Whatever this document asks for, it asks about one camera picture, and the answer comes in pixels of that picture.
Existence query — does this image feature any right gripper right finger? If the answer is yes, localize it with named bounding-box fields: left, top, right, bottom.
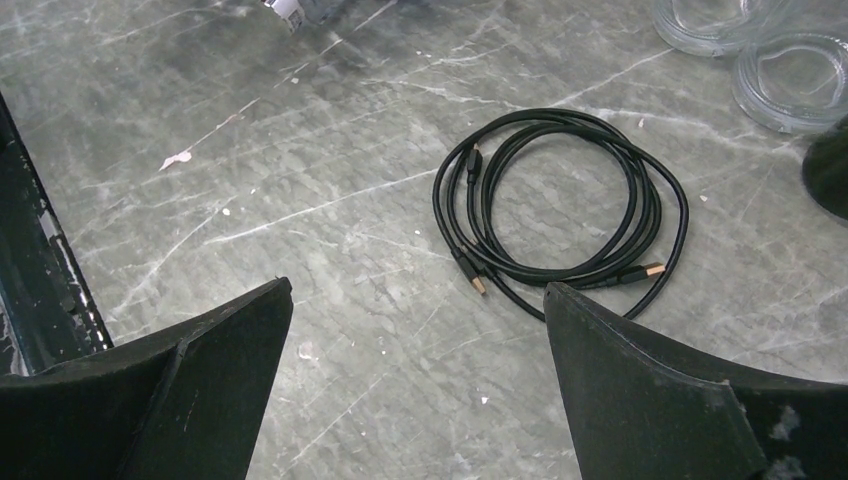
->
left=544, top=283, right=847, bottom=479

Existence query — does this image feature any clear glass bottle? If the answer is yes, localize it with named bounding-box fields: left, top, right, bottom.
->
left=732, top=29, right=847, bottom=134
left=651, top=0, right=792, bottom=57

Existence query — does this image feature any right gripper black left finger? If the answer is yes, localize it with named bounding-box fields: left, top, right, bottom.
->
left=1, top=278, right=293, bottom=479

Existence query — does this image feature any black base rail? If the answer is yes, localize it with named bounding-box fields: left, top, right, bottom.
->
left=1, top=105, right=114, bottom=376

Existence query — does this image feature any olive green bottle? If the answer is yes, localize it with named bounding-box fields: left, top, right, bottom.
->
left=801, top=117, right=847, bottom=221

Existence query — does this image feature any coiled black cable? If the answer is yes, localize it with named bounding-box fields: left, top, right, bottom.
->
left=431, top=107, right=691, bottom=324

